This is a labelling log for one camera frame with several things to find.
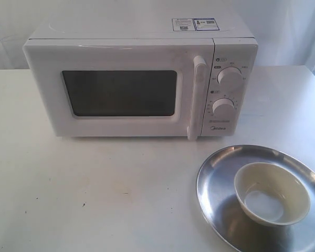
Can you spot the white microwave door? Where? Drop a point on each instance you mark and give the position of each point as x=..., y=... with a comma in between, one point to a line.
x=122, y=87

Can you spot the cream ceramic bowl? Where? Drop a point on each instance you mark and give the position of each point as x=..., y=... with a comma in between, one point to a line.
x=270, y=195

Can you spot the white microwave oven body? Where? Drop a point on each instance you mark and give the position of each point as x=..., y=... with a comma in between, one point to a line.
x=235, y=46

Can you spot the lower white control knob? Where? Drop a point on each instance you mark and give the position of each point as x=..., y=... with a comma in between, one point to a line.
x=223, y=108

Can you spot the white control knob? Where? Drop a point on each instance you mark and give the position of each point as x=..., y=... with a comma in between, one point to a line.
x=230, y=76
x=223, y=108

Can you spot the round stainless steel plate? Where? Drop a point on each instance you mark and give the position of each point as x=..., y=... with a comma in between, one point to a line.
x=221, y=209

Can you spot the upper white control knob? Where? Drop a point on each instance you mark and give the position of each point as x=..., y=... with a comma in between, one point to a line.
x=230, y=76

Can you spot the blue white label sticker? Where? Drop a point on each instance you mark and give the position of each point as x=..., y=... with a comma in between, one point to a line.
x=194, y=24

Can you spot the white curtain backdrop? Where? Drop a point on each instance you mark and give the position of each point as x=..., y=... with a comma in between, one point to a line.
x=285, y=30

